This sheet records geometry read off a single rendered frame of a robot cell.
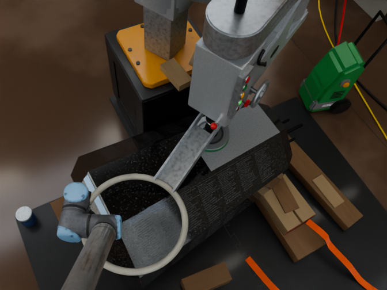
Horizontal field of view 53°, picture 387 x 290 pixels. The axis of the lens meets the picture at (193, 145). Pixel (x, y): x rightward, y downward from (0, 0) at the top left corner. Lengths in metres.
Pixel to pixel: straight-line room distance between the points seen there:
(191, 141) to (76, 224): 0.74
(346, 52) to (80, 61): 2.17
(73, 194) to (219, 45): 0.78
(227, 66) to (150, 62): 1.01
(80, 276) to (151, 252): 0.92
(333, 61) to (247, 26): 1.81
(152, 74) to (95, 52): 1.28
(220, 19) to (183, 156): 0.78
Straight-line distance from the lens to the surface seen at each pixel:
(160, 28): 2.30
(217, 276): 2.56
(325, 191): 2.98
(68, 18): 3.92
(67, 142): 3.08
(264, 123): 2.24
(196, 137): 1.95
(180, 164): 1.92
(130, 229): 1.95
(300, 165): 3.02
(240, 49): 1.43
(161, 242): 2.04
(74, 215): 1.52
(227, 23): 1.41
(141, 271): 1.72
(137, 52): 2.50
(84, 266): 1.21
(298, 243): 2.77
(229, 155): 2.09
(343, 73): 3.12
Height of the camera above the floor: 2.62
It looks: 60 degrees down
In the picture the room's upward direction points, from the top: 10 degrees clockwise
